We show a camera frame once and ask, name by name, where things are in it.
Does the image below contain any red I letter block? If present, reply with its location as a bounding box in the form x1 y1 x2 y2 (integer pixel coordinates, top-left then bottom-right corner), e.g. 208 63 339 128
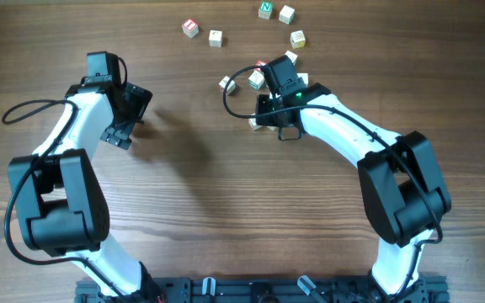
182 19 199 38

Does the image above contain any white block behind finger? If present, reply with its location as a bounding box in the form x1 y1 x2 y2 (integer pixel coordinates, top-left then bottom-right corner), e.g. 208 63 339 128
285 50 298 65

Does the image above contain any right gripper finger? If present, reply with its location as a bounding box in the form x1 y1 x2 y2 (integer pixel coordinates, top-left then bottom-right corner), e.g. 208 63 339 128
255 94 294 127
277 127 304 141

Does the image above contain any red Y letter block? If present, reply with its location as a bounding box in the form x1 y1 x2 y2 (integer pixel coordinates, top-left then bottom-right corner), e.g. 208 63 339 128
248 118 261 131

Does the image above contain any plain beige wooden block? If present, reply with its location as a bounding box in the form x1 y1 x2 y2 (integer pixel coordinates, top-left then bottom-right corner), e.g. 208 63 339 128
297 73 309 87

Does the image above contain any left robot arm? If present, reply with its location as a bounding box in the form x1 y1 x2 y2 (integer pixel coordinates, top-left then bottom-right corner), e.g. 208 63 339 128
3 51 164 302

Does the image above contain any plain white wooden block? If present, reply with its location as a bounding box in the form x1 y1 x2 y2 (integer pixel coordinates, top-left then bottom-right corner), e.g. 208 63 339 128
279 5 295 24

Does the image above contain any white number 2 block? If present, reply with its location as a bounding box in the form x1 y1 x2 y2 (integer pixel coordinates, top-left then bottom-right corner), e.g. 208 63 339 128
209 29 223 47

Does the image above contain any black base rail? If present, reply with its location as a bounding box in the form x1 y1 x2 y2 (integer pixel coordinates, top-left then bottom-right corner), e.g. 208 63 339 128
74 276 450 303

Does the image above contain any red O letter block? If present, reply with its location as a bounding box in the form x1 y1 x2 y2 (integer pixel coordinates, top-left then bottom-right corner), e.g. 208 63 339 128
219 76 237 95

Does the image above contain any green edged picture block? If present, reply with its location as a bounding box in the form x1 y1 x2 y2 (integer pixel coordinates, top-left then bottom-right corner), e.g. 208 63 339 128
248 70 264 90

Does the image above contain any green N letter block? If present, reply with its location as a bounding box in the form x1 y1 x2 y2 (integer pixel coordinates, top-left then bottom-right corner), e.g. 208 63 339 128
258 1 273 19

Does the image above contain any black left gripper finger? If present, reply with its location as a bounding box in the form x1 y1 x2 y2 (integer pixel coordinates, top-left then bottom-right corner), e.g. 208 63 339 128
125 82 152 120
100 123 135 150

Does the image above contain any yellow edged wooden block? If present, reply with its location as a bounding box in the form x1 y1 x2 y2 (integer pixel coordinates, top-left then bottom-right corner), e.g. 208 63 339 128
290 30 306 49

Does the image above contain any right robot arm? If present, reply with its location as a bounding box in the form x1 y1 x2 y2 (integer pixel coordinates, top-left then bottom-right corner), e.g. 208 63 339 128
250 56 451 302

